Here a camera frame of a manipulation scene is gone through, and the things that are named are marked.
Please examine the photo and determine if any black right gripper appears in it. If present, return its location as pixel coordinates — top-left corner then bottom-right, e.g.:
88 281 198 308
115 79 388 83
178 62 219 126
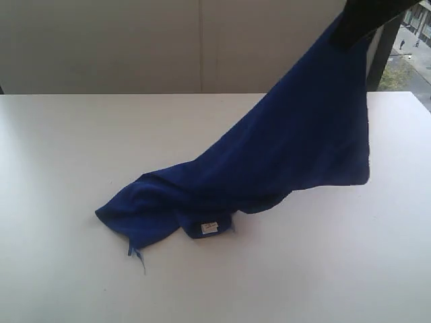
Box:
330 0 420 50

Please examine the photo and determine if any blue towel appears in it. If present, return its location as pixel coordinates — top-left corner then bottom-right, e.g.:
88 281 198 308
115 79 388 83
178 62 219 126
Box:
95 22 370 256

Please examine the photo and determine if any dark window frame post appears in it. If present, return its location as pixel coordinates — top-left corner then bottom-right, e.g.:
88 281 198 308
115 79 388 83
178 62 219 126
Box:
366 13 404 92

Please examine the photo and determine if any white printed label sticker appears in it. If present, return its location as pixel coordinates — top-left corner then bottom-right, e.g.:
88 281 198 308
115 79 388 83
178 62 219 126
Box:
201 221 218 235

